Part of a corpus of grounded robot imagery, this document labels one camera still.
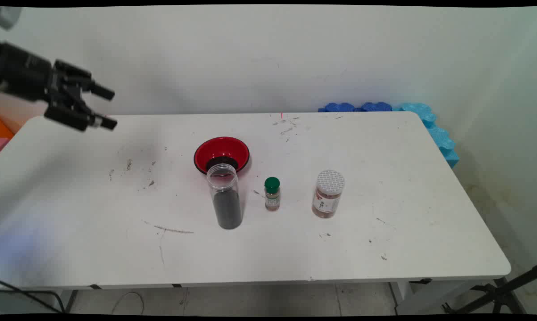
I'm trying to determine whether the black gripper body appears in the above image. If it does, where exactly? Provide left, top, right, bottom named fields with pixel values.
left=0, top=41, right=58, bottom=104

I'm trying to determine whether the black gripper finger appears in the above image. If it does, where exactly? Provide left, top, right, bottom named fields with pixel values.
left=54, top=59, right=116, bottom=100
left=44, top=86, right=118, bottom=132

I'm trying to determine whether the clear jar with black seeds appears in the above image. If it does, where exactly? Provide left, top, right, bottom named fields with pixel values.
left=207, top=164, right=243, bottom=230

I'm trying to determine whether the orange block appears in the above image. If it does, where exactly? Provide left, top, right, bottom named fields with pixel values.
left=0, top=117, right=15, bottom=140

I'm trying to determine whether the red bowl with black rim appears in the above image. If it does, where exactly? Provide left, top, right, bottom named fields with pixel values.
left=194, top=136, right=250, bottom=175

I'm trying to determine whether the black seed heap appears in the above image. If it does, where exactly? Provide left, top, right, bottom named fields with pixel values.
left=205, top=156, right=239, bottom=173

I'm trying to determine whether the spice bottle with green cap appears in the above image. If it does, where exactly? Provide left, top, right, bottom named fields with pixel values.
left=264, top=177, right=281, bottom=211

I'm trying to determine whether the nut jar with white lid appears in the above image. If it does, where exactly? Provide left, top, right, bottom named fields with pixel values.
left=312, top=169, right=345, bottom=218

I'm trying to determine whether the light blue foam mat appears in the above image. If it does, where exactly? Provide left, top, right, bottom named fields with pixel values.
left=393, top=103, right=460, bottom=169

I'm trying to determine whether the white table leg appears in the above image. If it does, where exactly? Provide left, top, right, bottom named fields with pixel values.
left=390, top=281, right=479, bottom=315

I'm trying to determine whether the black tripod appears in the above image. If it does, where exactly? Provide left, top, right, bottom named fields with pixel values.
left=442, top=264, right=537, bottom=315

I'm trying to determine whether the black floor cable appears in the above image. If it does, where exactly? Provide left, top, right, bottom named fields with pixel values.
left=0, top=279, right=66, bottom=313

